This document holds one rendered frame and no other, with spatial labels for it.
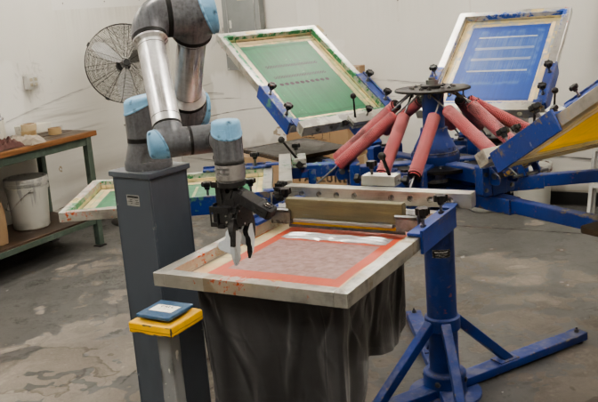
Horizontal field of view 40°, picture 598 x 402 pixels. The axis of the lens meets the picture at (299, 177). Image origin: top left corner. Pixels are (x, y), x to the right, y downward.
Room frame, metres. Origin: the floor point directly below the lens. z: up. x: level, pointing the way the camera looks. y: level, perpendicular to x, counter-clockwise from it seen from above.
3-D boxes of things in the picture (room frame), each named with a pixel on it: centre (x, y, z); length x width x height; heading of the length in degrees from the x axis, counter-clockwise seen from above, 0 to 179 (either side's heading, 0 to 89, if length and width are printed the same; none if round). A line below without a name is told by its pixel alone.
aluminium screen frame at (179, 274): (2.34, -0.03, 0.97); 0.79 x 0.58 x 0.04; 150
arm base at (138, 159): (2.59, 0.47, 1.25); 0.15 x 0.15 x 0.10
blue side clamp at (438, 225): (2.41, -0.39, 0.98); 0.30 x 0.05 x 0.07; 150
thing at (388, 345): (2.19, -0.19, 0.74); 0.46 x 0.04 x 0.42; 150
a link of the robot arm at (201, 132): (2.12, 0.21, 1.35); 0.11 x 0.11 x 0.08; 16
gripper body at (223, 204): (2.03, 0.18, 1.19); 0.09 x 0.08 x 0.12; 60
